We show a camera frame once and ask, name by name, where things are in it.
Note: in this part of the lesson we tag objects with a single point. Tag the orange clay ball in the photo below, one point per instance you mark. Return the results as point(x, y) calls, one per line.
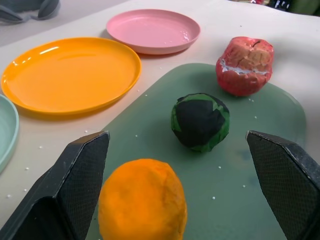
point(142, 200)

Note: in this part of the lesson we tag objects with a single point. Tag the grey rounded object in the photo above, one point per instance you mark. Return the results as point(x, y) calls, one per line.
point(22, 10)

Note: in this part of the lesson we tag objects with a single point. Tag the pink plastic plate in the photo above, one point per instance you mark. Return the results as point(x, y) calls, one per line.
point(152, 30)

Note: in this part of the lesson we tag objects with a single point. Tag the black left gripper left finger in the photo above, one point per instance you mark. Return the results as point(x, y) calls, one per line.
point(62, 190)

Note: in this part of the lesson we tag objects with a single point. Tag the green and black clay ball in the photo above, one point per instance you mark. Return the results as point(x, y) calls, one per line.
point(200, 121)

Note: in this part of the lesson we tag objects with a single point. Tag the light green plastic plate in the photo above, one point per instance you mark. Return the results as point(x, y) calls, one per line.
point(6, 132)

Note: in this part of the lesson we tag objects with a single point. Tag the orange plastic plate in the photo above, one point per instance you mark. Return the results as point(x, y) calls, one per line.
point(70, 75)

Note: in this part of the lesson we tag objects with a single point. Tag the dark green cutting board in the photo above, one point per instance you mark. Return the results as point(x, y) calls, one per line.
point(225, 175)

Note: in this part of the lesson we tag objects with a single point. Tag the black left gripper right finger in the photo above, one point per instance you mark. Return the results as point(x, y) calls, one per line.
point(287, 180)

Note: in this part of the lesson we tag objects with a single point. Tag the red toy apple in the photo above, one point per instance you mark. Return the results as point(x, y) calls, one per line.
point(243, 68)

